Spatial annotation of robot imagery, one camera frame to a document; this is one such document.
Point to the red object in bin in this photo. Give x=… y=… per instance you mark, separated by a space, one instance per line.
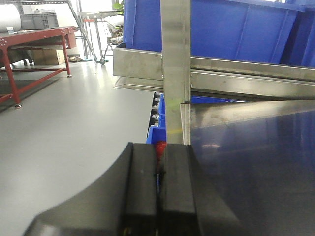
x=159 y=148

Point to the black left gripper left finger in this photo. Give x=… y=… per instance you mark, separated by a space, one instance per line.
x=121 y=202

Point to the steel shelf plate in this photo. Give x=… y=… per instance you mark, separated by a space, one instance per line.
x=254 y=167

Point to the red metal workbench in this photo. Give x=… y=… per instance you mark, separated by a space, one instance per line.
x=34 y=40

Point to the steel shelf rail frame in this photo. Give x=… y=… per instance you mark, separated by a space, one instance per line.
x=142 y=70

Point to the grey plastic crate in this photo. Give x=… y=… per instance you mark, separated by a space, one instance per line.
x=39 y=21

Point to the large blue plastic bin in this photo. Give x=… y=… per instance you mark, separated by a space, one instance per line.
x=245 y=30

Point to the cardboard box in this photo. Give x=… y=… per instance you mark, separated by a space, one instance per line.
x=48 y=57

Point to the small blue bin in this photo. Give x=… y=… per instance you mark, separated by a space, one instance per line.
x=157 y=128

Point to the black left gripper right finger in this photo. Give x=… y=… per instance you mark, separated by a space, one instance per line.
x=189 y=204

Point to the steel shelf upright post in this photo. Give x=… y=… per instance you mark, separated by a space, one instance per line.
x=176 y=68

